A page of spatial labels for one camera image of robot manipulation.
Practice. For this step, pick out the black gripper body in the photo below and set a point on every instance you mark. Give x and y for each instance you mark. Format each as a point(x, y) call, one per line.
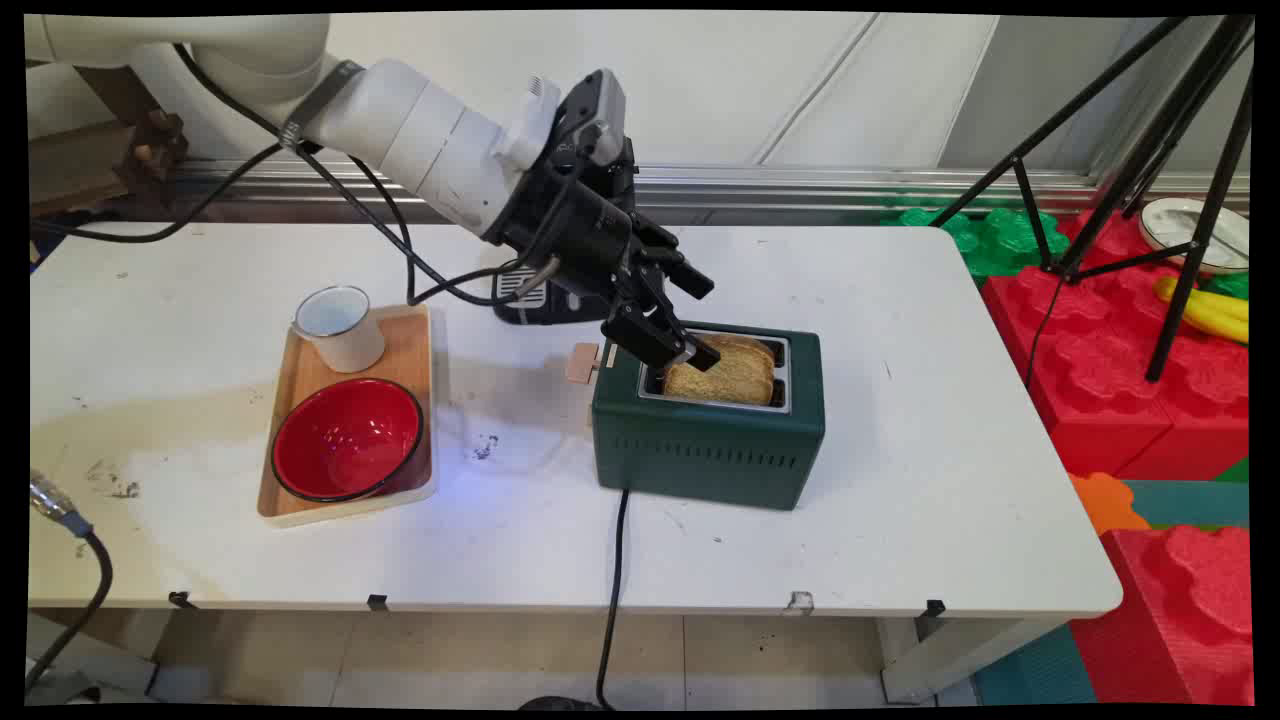
point(585, 225)

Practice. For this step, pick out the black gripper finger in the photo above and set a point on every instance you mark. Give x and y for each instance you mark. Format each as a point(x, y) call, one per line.
point(680, 268)
point(655, 335)

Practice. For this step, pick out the wooden toaster lever knob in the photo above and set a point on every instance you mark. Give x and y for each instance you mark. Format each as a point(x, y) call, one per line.
point(582, 363)

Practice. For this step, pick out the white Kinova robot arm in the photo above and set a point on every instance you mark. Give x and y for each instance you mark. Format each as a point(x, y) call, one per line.
point(420, 130)

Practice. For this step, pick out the large toasted bread slice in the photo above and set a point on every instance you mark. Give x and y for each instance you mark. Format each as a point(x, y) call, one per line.
point(730, 385)

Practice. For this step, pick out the black device with white grille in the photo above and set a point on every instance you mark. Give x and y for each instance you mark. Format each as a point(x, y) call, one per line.
point(545, 311)

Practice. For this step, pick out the small toasted bread slice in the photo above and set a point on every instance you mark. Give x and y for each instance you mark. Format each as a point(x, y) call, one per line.
point(752, 349)

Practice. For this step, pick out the green two-slot toaster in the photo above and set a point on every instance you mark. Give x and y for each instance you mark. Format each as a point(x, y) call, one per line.
point(700, 450)

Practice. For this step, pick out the wooden serving tray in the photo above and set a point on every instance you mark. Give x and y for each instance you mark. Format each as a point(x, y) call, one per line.
point(405, 350)

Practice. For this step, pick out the white enamel mug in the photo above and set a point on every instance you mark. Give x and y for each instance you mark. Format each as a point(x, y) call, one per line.
point(350, 345)

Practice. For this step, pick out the red bowl with black rim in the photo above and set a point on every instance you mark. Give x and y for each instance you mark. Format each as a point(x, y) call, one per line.
point(350, 440)

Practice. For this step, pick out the green foam block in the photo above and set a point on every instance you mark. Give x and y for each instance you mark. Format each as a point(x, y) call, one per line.
point(1000, 245)

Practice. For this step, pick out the large red foam block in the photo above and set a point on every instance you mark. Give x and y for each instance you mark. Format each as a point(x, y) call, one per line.
point(1100, 380)

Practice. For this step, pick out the white table leg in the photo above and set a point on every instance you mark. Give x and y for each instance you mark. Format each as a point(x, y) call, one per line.
point(950, 660)

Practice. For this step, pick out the orange foam piece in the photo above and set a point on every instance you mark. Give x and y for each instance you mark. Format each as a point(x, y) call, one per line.
point(1100, 500)

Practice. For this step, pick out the white plate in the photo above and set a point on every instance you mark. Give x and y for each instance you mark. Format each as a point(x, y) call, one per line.
point(1170, 220)

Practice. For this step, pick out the brown wooden furniture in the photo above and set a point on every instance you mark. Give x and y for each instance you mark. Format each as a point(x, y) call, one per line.
point(80, 165)

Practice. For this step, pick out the yellow toy banana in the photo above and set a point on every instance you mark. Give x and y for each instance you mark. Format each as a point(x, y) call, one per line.
point(1225, 320)

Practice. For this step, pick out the teal foam mat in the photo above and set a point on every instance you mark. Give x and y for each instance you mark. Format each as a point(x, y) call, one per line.
point(1190, 503)

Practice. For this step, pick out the small red foam block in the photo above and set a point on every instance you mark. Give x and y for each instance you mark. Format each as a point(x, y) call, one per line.
point(1190, 620)

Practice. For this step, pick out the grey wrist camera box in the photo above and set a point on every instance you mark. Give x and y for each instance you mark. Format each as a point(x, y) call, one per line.
point(600, 110)

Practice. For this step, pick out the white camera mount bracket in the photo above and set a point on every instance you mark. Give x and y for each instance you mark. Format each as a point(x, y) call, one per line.
point(530, 120)

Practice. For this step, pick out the aluminium wall rail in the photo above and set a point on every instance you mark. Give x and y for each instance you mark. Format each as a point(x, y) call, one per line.
point(800, 185)

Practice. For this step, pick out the black camera tripod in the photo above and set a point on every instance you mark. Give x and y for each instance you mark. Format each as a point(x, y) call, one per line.
point(1198, 240)

